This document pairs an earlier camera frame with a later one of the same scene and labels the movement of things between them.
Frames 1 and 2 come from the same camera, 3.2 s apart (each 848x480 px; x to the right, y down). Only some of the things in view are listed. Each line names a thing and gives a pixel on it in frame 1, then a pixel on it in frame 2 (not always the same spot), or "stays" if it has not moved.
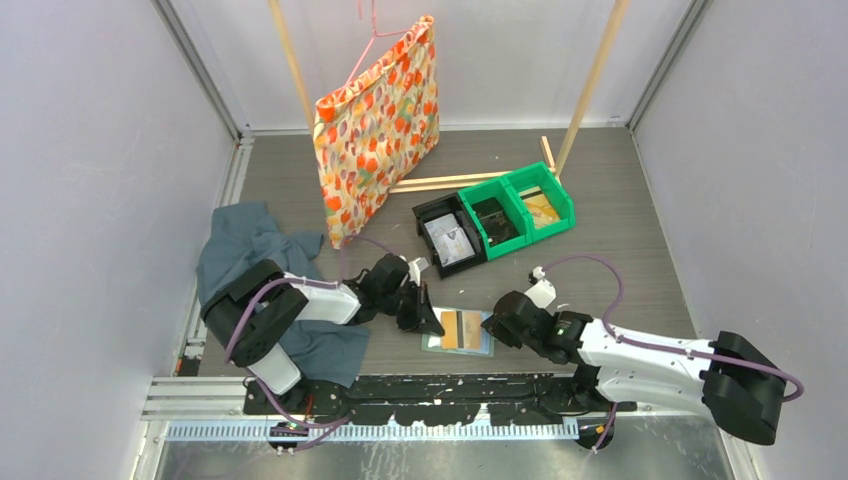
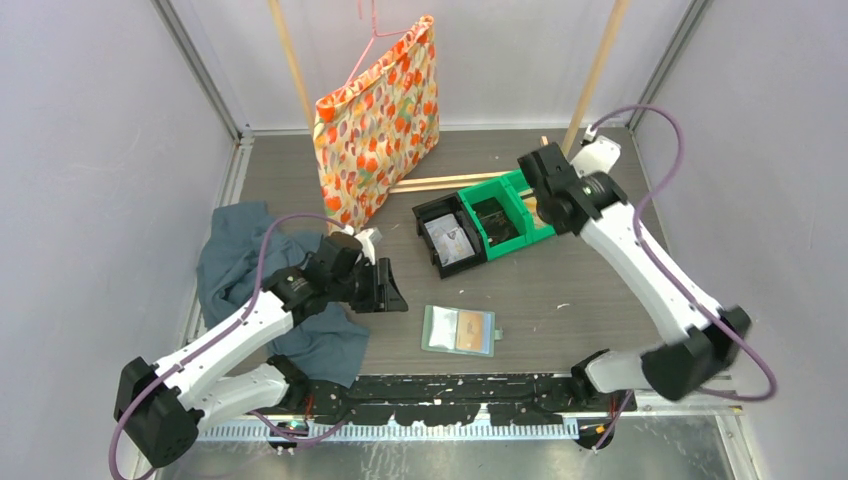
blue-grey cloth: x=242 y=234 stays
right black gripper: x=499 y=328 to x=582 y=175
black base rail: x=429 y=399 stays
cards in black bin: x=450 y=242 stays
